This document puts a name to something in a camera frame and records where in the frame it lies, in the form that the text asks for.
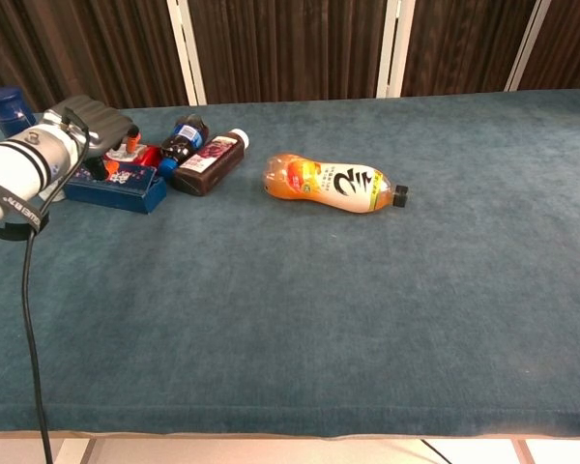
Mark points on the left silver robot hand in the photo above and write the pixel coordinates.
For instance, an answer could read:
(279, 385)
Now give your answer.
(94, 123)

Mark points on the blue cardboard box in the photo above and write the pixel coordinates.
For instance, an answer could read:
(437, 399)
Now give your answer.
(125, 193)

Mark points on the red ketchup squeeze bottle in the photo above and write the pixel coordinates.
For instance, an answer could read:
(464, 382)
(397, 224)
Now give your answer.
(147, 155)

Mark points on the blue white spray can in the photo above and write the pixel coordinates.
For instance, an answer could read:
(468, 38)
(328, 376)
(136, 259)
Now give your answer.
(7, 108)

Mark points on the cola bottle with blue label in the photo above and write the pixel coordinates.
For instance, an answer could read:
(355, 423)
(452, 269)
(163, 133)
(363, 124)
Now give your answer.
(183, 140)

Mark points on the dark red juice bottle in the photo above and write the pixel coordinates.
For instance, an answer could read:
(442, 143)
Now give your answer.
(208, 164)

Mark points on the orange tea drink bottle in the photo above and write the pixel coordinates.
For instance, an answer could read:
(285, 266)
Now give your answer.
(328, 186)

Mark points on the blue felt table cloth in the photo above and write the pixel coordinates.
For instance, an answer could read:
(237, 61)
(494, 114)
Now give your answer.
(319, 314)

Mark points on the white partition frame post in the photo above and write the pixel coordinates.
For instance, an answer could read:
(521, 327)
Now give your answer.
(395, 48)
(186, 48)
(527, 48)

